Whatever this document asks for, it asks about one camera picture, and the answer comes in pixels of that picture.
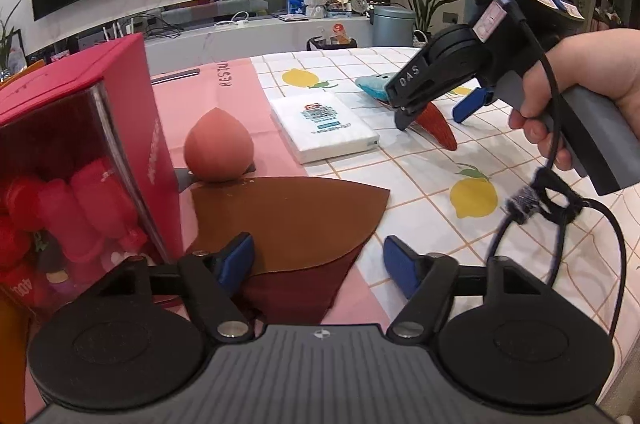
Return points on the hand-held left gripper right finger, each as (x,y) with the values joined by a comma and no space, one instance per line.
(401,266)

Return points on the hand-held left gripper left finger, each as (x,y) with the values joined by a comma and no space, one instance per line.
(235,261)

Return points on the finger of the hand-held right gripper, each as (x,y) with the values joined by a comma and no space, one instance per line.
(470,105)
(406,119)

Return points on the red chili plush toy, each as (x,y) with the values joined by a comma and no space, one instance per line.
(440,131)

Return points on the brown felt piece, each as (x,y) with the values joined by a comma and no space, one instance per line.
(300,214)

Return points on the person's right hand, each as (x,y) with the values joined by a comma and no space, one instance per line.
(590,64)

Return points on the blue plush toy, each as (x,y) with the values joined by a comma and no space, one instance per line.
(372,84)

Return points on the checkered lemon tablecloth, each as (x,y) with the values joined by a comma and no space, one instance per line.
(425,204)

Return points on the dark red felt piece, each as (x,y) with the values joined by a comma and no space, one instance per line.
(300,294)

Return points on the tall green floor plant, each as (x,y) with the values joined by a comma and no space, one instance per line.
(425,4)

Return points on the pink woven bag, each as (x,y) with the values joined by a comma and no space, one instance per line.
(419,39)

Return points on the white tissue pack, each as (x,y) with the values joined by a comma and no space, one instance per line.
(320,129)

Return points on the grey trash can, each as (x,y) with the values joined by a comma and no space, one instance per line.
(395,29)

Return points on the peach plush toy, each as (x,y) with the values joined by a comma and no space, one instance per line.
(217,144)

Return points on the red cylinder bottle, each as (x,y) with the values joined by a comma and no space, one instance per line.
(107,199)
(67,219)

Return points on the pink table mat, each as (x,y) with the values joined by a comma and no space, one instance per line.
(225,114)

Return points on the dark flat device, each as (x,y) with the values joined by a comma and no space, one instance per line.
(175,75)

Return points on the white marble tv console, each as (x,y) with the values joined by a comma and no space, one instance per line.
(225,44)

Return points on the red gift box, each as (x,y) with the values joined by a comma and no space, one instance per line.
(75,74)

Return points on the white router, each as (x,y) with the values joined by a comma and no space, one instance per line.
(118,35)

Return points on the green plant in glass vase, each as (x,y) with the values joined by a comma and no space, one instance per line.
(7,34)

